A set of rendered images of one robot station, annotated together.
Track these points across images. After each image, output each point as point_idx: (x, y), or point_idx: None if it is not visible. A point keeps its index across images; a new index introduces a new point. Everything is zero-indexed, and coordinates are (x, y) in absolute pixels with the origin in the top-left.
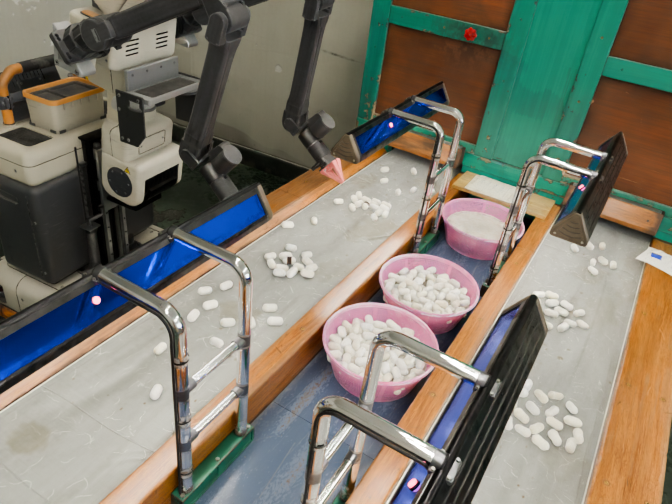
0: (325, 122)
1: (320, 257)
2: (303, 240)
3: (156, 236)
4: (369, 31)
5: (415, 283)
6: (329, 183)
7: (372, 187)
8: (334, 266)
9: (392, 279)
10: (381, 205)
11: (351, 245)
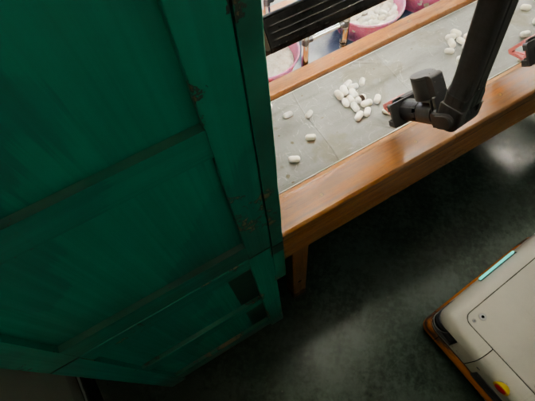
0: (427, 69)
1: (435, 50)
2: (444, 71)
3: (529, 372)
4: (275, 159)
5: (371, 13)
6: (384, 139)
7: (329, 133)
8: (427, 40)
9: (387, 20)
10: (346, 89)
11: (401, 57)
